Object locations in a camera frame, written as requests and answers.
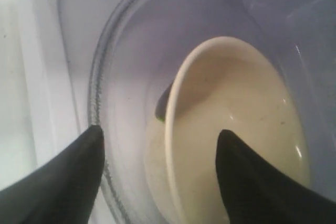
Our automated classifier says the white microwave oven body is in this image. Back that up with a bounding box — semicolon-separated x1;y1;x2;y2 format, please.
0;0;336;224

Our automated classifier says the cream ceramic bowl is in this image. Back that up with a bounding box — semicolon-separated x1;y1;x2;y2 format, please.
144;37;311;223

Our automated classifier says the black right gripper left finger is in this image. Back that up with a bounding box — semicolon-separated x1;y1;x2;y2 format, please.
1;125;105;223

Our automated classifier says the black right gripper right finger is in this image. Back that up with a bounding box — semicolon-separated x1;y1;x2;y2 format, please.
215;130;335;224

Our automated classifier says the glass microwave turntable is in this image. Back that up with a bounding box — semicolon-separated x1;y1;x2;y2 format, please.
88;0;335;223

